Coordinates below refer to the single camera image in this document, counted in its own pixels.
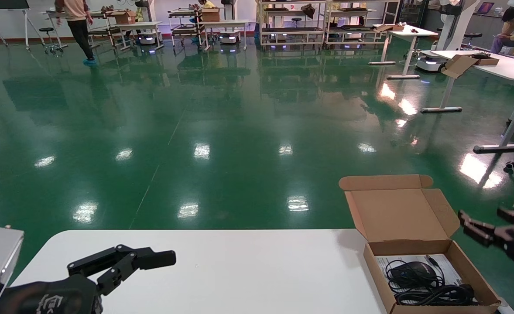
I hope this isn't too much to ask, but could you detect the white table with grey legs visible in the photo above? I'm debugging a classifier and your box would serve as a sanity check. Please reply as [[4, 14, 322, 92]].
[[202, 19, 251, 51]]

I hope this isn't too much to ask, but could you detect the cardboard storage box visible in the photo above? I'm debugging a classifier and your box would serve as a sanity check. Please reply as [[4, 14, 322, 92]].
[[338, 174, 502, 314]]

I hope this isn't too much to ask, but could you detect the small white table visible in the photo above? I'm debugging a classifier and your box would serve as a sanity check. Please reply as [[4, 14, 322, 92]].
[[112, 20, 165, 51]]

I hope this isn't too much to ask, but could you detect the small black stool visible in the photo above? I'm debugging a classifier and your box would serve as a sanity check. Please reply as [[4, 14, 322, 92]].
[[462, 32, 479, 51]]

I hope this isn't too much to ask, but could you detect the wide metal shelf rack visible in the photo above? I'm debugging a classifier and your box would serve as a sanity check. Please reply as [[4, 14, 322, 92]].
[[256, 0, 328, 47]]

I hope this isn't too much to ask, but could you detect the metal shelf rack with trays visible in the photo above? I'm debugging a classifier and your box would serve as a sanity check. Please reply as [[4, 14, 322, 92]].
[[325, 0, 401, 45]]

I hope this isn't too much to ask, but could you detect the open cardboard box with mouse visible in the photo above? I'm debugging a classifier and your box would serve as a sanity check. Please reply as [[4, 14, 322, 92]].
[[441, 52, 500, 79]]

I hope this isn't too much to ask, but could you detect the person in beige shirt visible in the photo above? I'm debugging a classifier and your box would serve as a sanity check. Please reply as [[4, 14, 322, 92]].
[[54, 0, 97, 66]]

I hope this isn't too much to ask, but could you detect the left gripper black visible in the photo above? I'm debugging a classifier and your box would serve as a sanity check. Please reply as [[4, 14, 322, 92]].
[[0, 245, 177, 314]]

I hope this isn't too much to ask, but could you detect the thick black power cable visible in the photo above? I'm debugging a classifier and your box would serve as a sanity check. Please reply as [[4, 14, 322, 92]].
[[394, 283, 479, 306]]

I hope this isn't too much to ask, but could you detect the thin mouse cable with plug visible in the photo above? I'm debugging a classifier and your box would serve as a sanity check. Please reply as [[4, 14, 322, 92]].
[[385, 255, 448, 294]]

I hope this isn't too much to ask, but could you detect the metal cart with shelves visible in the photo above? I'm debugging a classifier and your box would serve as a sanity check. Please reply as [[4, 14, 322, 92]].
[[168, 6, 206, 47]]

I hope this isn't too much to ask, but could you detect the black stool with wheels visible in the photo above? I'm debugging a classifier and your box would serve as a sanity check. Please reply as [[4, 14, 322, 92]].
[[38, 27, 65, 56]]

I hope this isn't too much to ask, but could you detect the black wired computer mouse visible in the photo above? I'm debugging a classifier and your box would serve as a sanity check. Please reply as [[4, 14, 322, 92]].
[[375, 253, 466, 306]]

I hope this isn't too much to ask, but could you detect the white table with tools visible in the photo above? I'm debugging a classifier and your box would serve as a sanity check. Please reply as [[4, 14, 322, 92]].
[[368, 24, 439, 80]]

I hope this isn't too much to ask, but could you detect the tall white robot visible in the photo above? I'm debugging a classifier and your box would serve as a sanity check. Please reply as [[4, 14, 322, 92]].
[[415, 0, 481, 73]]

